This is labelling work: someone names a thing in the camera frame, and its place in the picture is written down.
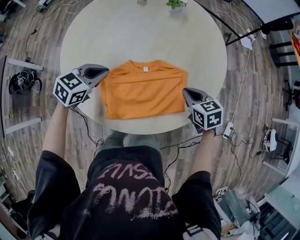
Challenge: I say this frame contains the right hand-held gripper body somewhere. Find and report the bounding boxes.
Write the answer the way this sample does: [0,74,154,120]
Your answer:
[188,95,224,135]

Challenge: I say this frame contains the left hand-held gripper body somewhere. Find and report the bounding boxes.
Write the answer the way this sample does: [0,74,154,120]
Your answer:
[52,67,95,108]

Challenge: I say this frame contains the orange children's sweatshirt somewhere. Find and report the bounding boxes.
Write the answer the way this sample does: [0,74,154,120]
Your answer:
[100,60,189,120]

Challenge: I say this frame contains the person's right forearm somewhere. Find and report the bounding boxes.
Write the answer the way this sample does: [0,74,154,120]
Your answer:
[195,128,218,179]

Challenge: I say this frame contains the person's left forearm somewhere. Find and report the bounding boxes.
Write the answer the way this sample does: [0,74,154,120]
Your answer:
[42,103,71,160]

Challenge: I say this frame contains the person's black printed t-shirt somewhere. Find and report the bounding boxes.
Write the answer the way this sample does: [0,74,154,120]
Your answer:
[27,145,222,240]

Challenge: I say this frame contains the white power strip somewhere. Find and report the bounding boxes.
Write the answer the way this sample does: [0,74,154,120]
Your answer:
[222,121,235,139]

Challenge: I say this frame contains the black harness gear bundle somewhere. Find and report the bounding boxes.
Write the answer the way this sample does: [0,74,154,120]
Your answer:
[8,67,43,94]

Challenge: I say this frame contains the person's grey jeans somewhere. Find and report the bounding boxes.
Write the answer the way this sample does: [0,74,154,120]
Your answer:
[100,130,161,150]

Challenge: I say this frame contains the white and black helmet device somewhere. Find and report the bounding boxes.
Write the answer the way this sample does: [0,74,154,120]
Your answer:
[262,128,278,153]

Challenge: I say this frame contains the white paper sheet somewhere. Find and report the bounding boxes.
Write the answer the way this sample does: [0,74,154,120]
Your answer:
[240,37,254,51]

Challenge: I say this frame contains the black office chair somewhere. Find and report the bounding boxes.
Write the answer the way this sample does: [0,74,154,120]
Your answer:
[282,79,300,111]

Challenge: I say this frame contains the orange round wooden table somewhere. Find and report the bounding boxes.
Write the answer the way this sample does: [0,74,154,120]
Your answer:
[269,30,300,68]

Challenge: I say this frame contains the white flower potted plant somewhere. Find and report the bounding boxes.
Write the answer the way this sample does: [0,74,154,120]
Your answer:
[165,0,188,12]

